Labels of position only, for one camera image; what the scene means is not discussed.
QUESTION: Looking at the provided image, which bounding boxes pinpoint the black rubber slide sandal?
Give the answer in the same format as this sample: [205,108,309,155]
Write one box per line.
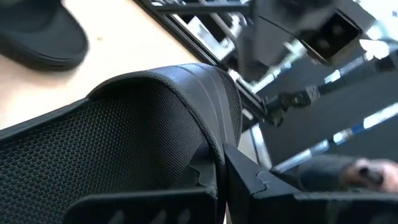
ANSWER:
[0,0,90,72]
[0,63,243,224]

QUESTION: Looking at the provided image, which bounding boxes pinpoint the person's forearm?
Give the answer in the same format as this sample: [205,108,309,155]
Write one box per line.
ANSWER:
[297,154,358,192]

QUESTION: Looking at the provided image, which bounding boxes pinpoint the person's hand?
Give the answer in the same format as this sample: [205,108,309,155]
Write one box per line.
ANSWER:
[340,157,398,194]

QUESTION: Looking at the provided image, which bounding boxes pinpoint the silver mounting bracket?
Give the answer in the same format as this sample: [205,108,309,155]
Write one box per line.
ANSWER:
[183,12,246,63]

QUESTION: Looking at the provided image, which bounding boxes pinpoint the black clamp fitting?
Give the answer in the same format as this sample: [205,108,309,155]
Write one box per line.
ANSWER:
[266,84,322,127]

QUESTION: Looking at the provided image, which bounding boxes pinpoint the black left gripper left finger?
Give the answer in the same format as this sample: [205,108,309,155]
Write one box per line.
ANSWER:
[174,143,218,190]

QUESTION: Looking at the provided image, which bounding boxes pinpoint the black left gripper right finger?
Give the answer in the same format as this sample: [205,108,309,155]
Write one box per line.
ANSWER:
[223,142,300,224]

